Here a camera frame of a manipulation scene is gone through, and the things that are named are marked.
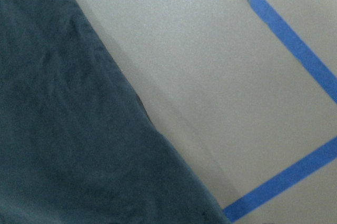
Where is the black graphic t-shirt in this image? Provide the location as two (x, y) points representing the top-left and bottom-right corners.
(1, 0), (228, 223)

